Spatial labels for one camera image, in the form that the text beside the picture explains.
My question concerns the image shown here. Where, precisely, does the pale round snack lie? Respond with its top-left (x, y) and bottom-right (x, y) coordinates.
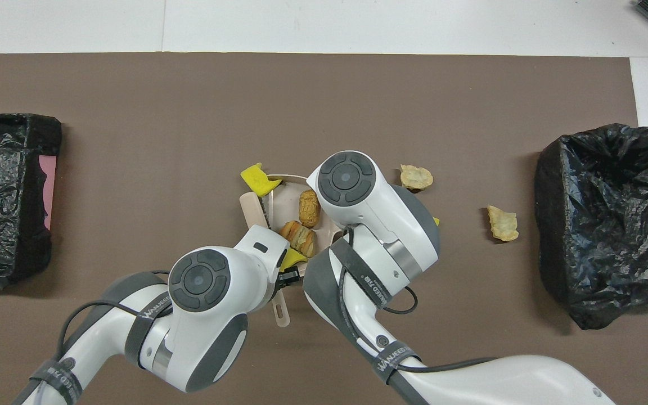
top-left (400, 164), bottom-right (434, 192)

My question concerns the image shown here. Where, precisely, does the yellow waisted sponge piece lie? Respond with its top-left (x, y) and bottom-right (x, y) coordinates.
top-left (279, 247), bottom-right (308, 272)

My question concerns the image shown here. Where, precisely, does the black trash bag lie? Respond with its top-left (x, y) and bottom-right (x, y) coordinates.
top-left (534, 123), bottom-right (648, 331)
top-left (0, 113), bottom-right (63, 290)

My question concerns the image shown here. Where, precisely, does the brown bread roll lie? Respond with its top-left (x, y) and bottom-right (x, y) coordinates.
top-left (298, 189), bottom-right (321, 228)

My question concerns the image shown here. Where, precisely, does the brown table mat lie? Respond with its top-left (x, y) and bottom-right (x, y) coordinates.
top-left (0, 52), bottom-right (648, 405)

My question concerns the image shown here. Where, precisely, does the beige hand brush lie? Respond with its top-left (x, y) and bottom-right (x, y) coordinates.
top-left (240, 191), bottom-right (291, 329)

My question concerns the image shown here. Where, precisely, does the pink bin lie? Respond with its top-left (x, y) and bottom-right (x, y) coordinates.
top-left (39, 155), bottom-right (57, 228)

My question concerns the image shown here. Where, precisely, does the beige plastic dustpan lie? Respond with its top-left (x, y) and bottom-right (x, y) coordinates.
top-left (265, 173), bottom-right (343, 262)

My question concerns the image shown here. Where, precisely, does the striped orange bread piece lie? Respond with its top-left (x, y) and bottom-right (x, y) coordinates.
top-left (279, 220), bottom-right (318, 258)

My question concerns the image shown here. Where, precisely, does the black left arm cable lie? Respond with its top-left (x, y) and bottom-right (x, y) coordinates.
top-left (20, 270), bottom-right (170, 405)

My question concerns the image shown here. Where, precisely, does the yellow notched sponge block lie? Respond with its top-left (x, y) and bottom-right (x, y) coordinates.
top-left (240, 163), bottom-right (282, 197)

